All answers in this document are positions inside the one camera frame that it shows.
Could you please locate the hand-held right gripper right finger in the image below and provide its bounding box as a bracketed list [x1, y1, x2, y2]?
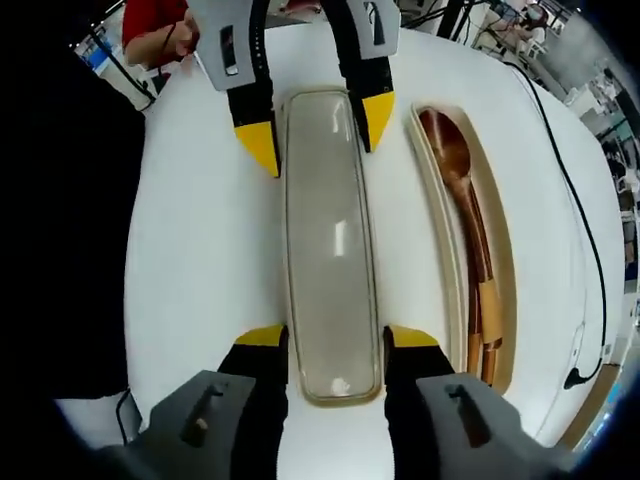
[381, 324, 544, 480]

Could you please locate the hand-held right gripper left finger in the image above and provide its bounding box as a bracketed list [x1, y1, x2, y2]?
[138, 323, 291, 480]

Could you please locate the brown wooden spoon utensil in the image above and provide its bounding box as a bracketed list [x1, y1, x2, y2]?
[417, 109, 504, 351]

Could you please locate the translucent cutlery case lid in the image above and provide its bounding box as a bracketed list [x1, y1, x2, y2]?
[282, 88, 385, 407]

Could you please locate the beige cutlery case base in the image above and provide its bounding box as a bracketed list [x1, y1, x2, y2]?
[407, 102, 520, 396]

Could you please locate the brown cardboard box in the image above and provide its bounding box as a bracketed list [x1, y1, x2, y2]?
[564, 364, 624, 446]

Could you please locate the person's black clothing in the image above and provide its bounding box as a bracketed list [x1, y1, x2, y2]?
[0, 49, 146, 401]

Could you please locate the black power cable with plug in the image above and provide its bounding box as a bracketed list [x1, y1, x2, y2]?
[509, 62, 610, 392]

